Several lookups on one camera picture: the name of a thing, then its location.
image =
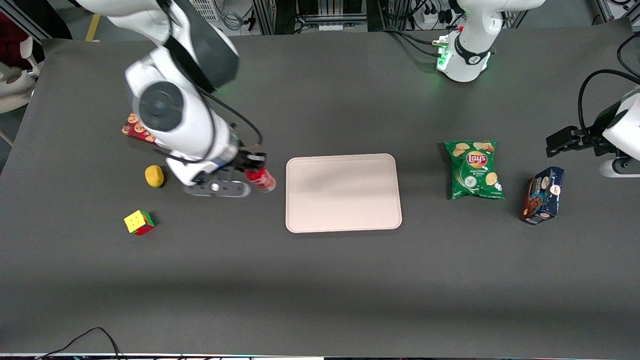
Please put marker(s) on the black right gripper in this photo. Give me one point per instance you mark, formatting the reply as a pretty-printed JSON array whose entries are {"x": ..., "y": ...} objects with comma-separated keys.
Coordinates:
[{"x": 246, "y": 161}]

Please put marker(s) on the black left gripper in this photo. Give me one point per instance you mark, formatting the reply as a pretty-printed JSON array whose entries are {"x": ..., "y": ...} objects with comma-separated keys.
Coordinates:
[{"x": 589, "y": 138}]

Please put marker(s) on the red soda can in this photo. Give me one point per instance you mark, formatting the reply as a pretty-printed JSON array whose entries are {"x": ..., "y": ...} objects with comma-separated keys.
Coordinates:
[{"x": 262, "y": 181}]

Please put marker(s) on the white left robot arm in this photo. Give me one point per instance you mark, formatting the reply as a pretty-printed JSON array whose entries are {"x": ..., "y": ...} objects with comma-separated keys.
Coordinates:
[{"x": 467, "y": 60}]

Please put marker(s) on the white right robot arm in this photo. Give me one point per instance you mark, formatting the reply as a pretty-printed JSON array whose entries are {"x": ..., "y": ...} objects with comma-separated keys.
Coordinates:
[{"x": 190, "y": 115}]

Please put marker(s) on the beige plastic tray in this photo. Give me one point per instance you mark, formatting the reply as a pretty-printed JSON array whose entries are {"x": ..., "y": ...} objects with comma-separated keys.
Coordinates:
[{"x": 343, "y": 192}]

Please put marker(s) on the blue chocolate cookie box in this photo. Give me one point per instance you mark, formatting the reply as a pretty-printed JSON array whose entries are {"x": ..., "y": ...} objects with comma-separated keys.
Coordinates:
[{"x": 543, "y": 195}]

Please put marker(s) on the green Lays chips bag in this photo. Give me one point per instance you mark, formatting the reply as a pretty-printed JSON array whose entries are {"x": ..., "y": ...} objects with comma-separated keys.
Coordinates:
[{"x": 475, "y": 170}]

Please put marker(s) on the yellow lemon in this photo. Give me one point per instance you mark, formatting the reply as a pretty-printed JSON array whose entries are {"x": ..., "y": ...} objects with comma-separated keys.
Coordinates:
[{"x": 154, "y": 176}]

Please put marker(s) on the red cookie box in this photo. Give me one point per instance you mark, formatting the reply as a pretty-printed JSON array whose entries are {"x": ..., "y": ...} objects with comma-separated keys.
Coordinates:
[{"x": 134, "y": 129}]

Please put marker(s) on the colourful puzzle cube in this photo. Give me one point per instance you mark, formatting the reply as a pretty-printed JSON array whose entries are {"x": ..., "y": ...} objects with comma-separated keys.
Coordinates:
[{"x": 138, "y": 222}]

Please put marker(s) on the dark grey table mat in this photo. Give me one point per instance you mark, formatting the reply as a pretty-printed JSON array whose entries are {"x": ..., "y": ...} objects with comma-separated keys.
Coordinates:
[{"x": 320, "y": 280}]

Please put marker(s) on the aluminium equipment rack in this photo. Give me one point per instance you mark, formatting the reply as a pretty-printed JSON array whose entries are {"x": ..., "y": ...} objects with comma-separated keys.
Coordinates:
[{"x": 320, "y": 15}]

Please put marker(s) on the white perforated box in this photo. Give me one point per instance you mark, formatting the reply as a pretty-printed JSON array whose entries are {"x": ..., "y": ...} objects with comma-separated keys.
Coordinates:
[{"x": 206, "y": 9}]

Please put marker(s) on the white power strip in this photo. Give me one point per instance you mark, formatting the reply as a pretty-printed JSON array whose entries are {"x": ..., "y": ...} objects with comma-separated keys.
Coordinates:
[{"x": 436, "y": 18}]

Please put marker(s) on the white chair base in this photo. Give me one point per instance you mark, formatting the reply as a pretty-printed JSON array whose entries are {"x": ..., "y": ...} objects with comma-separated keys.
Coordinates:
[{"x": 15, "y": 80}]

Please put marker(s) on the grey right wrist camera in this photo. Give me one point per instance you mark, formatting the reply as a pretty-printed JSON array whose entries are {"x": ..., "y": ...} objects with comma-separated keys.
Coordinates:
[{"x": 215, "y": 189}]

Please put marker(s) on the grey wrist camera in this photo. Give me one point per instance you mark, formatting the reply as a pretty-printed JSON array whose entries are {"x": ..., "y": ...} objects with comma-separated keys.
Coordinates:
[
  {"x": 620, "y": 167},
  {"x": 215, "y": 189}
]

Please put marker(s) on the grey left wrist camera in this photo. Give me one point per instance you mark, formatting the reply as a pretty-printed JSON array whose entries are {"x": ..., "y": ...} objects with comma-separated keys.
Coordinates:
[{"x": 620, "y": 167}]

